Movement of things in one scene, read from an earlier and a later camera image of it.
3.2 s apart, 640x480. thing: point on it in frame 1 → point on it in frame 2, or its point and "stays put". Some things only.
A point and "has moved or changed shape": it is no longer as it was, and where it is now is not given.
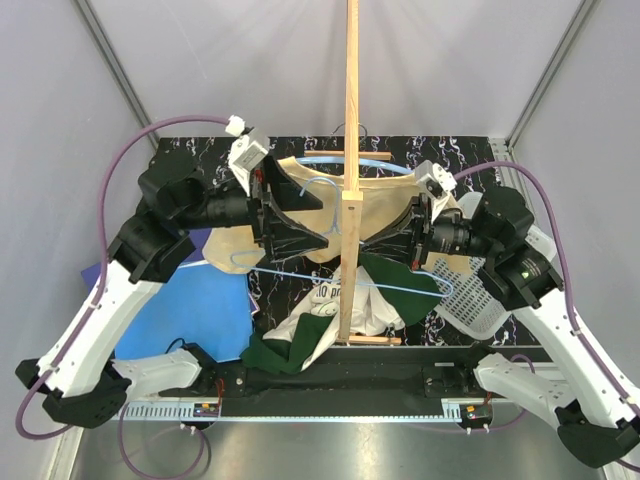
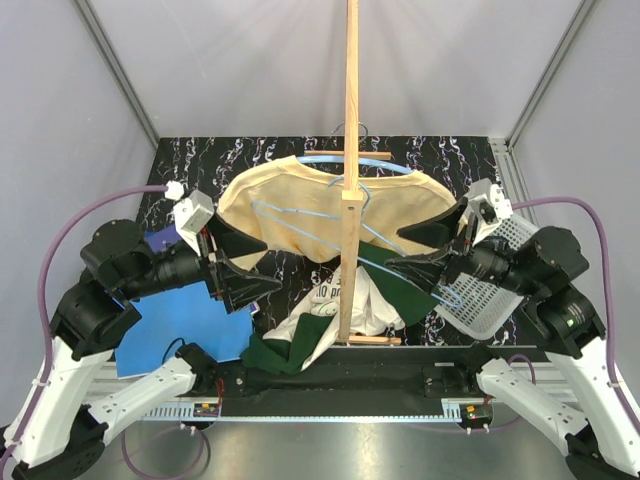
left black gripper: (283, 237) → (225, 278)
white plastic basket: (470, 307) stays put
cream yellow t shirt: (239, 248) has moved or changed shape
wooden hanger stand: (352, 199) stays put
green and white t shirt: (390, 294) stays put
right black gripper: (414, 250) → (427, 267)
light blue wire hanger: (337, 231) → (261, 207)
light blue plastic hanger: (363, 161) stays put
